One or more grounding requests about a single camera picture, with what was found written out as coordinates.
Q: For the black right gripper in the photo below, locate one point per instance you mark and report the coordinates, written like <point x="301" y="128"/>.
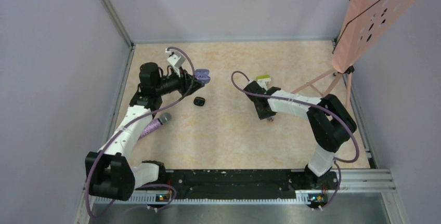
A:
<point x="264" y="115"/>

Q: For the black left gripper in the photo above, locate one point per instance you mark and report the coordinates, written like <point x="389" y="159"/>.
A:
<point x="187" y="84"/>

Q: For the grey purple charging case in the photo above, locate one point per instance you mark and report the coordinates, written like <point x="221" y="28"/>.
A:
<point x="202" y="76"/>

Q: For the glossy black charging case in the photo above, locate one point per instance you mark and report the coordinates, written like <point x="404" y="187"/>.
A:
<point x="199" y="101"/>

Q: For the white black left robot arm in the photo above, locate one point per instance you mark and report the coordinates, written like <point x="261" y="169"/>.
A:
<point x="108" y="171"/>

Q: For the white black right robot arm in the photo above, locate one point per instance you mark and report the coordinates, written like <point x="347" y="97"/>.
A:
<point x="331" y="123"/>

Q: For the green white purple toy block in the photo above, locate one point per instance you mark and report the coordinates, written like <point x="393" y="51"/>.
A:
<point x="263" y="78"/>

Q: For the purple glitter microphone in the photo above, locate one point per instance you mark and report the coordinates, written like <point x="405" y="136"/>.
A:
<point x="155" y="124"/>

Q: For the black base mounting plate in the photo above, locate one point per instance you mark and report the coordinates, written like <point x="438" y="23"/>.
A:
<point x="244" y="184"/>

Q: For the pink music stand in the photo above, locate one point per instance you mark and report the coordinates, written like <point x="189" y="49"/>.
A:
<point x="364" y="23"/>

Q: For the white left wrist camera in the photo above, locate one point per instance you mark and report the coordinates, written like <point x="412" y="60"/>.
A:
<point x="175" y="60"/>

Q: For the aluminium frame rail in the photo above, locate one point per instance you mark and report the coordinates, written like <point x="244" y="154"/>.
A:
<point x="349" y="181"/>

